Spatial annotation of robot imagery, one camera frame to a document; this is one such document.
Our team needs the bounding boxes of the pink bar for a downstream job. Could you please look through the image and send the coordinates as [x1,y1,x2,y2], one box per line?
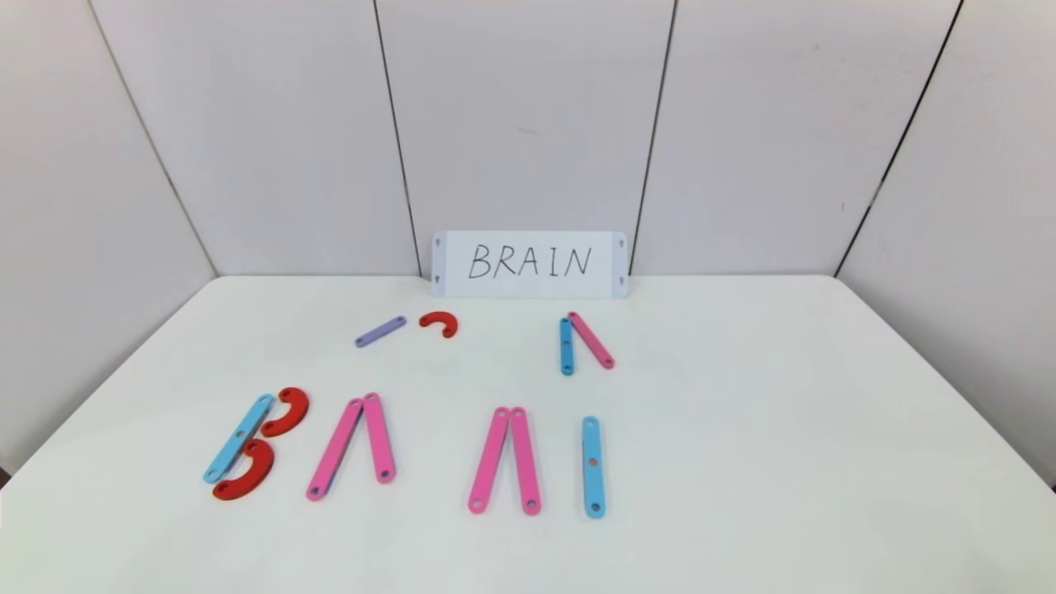
[363,393,397,484]
[467,407,512,515]
[568,311,616,370]
[509,407,543,517]
[305,398,365,502]

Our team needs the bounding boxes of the white BRAIN sign card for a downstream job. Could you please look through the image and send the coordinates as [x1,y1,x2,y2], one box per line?
[431,230,630,299]

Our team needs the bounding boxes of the short purple flat bar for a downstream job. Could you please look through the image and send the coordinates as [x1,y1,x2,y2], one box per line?
[355,315,408,348]

